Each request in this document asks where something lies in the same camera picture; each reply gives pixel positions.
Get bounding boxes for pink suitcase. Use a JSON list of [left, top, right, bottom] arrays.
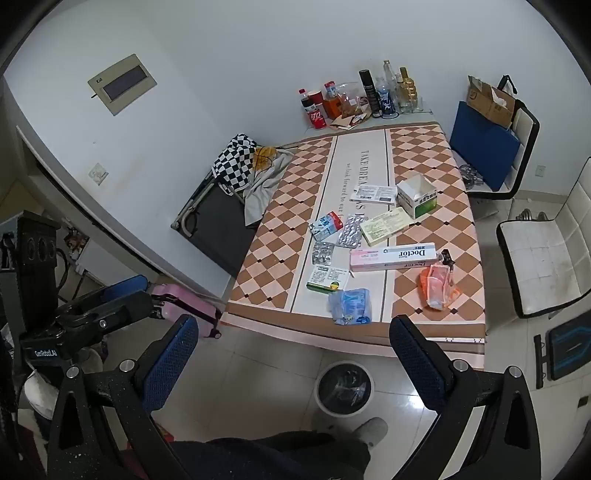
[[150, 284, 223, 340]]

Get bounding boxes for brown cardboard box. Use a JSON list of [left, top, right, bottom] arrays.
[[467, 75, 519, 130]]

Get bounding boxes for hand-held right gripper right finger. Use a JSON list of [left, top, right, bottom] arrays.
[[389, 315, 542, 480]]

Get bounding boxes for beige wall panel box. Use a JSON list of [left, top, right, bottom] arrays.
[[88, 54, 158, 117]]

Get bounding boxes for pale yellow box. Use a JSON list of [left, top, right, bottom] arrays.
[[359, 207, 411, 247]]

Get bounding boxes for white trash bin black liner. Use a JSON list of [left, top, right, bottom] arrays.
[[315, 361, 375, 416]]

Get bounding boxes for black white checkered cloth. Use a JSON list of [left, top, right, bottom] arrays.
[[211, 133, 258, 197]]

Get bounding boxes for dark cola bottle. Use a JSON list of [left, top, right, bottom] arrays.
[[298, 89, 315, 127]]

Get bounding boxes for large silver blister pack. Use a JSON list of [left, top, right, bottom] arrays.
[[337, 213, 365, 248]]

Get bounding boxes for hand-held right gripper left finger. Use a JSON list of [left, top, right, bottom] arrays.
[[46, 315, 200, 480]]

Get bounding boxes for blue label plastic bottle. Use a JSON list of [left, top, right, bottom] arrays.
[[375, 76, 397, 116]]

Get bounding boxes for blue plastic packet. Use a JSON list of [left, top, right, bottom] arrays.
[[328, 288, 373, 325]]

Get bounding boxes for clear snack bag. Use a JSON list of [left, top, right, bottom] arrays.
[[335, 82, 370, 116]]

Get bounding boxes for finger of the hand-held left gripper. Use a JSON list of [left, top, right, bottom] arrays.
[[58, 274, 149, 319], [69, 292, 164, 341]]

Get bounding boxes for clear glass bottle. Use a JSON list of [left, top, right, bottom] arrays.
[[381, 60, 399, 93]]

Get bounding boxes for brown pink checkered tablecloth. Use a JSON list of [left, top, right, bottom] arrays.
[[221, 121, 488, 358]]

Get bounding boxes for person's dark trouser leg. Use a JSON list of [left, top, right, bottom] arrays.
[[152, 431, 372, 480]]

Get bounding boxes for yellow cloth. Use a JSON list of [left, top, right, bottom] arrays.
[[253, 145, 279, 169]]

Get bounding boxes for white fuzzy cloth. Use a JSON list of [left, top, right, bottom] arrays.
[[23, 348, 105, 421]]

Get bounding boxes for grey slipper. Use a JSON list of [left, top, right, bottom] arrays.
[[352, 416, 389, 448]]

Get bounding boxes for brown paper packets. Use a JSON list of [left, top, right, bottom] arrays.
[[330, 111, 372, 133]]

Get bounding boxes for black spray can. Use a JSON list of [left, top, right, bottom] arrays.
[[359, 69, 383, 119]]

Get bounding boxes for light grey cloth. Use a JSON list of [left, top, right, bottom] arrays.
[[242, 150, 296, 227]]

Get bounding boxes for green white medicine box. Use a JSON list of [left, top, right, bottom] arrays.
[[306, 265, 351, 295]]

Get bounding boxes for dark grey folding bed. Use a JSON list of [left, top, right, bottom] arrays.
[[171, 143, 259, 278]]

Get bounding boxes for orange plastic packet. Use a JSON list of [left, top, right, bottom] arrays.
[[419, 264, 462, 310]]

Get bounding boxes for blue board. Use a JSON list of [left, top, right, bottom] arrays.
[[449, 102, 523, 193]]

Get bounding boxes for blue red pill packet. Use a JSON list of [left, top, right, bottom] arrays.
[[308, 211, 345, 241]]

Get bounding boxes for metal object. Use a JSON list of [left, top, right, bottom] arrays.
[[457, 164, 483, 188]]

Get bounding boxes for black device with blue lines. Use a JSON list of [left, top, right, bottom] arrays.
[[533, 310, 591, 388]]

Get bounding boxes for pink toothpaste box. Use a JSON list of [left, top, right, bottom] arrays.
[[349, 242, 438, 274]]

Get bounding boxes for white chair black frame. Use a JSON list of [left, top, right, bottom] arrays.
[[496, 157, 591, 319], [450, 99, 541, 222]]

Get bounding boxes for orange container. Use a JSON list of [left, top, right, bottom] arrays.
[[323, 82, 342, 119]]

